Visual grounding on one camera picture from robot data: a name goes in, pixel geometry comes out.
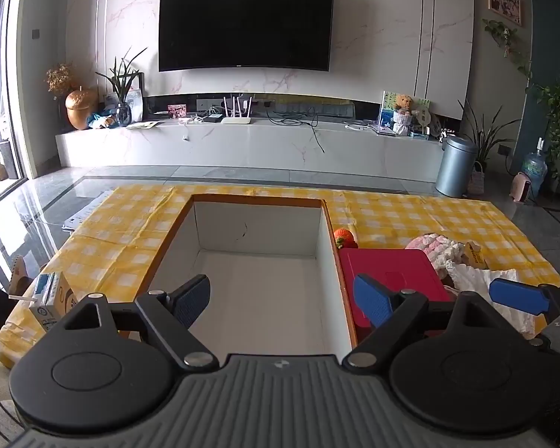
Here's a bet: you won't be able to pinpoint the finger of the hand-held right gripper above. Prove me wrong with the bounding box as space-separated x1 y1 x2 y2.
489 277 554 317

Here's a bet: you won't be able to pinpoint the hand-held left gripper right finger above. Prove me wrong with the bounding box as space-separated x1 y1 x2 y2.
342 273 511 368

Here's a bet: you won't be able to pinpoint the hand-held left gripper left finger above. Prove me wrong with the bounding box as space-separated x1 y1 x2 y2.
58 274 219 368

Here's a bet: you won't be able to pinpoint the white cloth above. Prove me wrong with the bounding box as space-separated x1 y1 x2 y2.
441 261 549 334

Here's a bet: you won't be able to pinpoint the red cloth pouch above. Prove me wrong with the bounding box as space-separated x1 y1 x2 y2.
338 248 451 343

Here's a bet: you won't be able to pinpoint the orange knitted toy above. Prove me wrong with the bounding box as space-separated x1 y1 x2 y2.
333 228 359 249

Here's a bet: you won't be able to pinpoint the pink white knitted hat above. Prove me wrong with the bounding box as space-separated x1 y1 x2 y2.
404 233 470 281

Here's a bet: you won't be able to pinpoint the orange cardboard box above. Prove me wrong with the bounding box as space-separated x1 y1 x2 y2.
144 193 359 355

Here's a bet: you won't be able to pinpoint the yellow snack packet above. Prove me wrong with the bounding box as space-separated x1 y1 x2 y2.
462 241 488 269

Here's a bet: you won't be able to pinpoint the yellow checked tablecloth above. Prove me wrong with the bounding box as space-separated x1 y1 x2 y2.
0 184 560 369

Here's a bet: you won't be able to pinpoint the pink small heater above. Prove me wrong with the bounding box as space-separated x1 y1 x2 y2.
508 172 533 203

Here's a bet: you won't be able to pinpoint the blue water bottle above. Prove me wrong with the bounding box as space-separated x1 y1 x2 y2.
521 137 548 197

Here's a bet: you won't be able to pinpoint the printed papers under table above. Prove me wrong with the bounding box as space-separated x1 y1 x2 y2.
62 190 115 231

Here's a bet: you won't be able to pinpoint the blue white carton pack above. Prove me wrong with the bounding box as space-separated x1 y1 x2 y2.
28 271 75 332

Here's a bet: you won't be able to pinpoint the grey metal trash can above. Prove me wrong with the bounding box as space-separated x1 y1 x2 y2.
435 135 479 198

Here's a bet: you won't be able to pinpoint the long-leaf potted plant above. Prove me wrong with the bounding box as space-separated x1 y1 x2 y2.
457 100 519 194

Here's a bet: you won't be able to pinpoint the white marble television cabinet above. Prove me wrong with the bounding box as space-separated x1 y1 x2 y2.
55 116 444 183

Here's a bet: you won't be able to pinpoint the brown slippers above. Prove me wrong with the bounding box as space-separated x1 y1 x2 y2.
9 256 33 295

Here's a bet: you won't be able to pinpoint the white router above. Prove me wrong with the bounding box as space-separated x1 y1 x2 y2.
221 96 253 125

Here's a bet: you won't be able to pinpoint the colourful picture book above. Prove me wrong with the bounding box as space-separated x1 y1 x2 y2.
379 91 430 134

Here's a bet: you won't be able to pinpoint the brown teddy bear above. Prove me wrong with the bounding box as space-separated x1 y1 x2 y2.
392 94 421 137

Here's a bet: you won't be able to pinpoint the white framed picture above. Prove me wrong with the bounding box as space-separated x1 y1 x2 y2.
125 75 144 122

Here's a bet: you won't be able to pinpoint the green plant in blue vase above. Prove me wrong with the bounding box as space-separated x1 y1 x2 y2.
96 47 147 127

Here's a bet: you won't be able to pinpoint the golden acorn jar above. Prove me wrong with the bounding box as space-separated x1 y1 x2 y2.
65 86 99 130

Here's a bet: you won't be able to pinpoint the dried flower bunch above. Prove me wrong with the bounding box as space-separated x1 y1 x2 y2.
45 63 75 99

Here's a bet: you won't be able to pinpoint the hanging vine plant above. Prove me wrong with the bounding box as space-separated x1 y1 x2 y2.
483 19 533 80

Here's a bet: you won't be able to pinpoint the black cable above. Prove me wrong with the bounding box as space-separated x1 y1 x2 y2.
266 103 327 152

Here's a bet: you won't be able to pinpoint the black wall television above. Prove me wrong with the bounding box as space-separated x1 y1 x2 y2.
158 0 335 73

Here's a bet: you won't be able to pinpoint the framed wall picture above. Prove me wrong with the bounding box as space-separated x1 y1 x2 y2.
488 0 523 26

